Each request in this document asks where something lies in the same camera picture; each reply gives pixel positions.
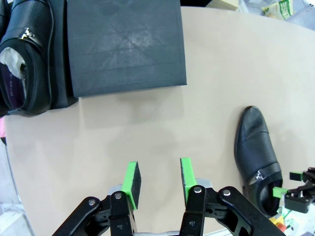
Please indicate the black leather buckle shoe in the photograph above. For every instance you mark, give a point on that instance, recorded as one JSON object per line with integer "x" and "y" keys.
{"x": 37, "y": 24}
{"x": 253, "y": 147}
{"x": 3, "y": 14}

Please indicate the green white printed package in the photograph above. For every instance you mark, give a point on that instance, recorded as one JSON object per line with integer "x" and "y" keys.
{"x": 283, "y": 8}

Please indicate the brown cardboard box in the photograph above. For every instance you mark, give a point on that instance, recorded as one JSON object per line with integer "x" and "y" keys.
{"x": 221, "y": 3}

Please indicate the right black tray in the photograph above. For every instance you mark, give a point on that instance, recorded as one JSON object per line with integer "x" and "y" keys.
{"x": 123, "y": 49}

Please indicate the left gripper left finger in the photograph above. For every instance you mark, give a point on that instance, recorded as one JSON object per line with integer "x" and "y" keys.
{"x": 130, "y": 182}

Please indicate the white tissue paper stuffing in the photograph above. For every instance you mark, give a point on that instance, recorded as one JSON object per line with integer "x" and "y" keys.
{"x": 11, "y": 59}

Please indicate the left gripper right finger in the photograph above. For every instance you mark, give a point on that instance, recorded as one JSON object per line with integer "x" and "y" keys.
{"x": 189, "y": 179}

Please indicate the yellow emergency stop box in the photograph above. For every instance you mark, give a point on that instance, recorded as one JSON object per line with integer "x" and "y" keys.
{"x": 280, "y": 222}

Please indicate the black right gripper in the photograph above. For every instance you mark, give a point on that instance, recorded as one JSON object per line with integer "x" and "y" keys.
{"x": 297, "y": 202}

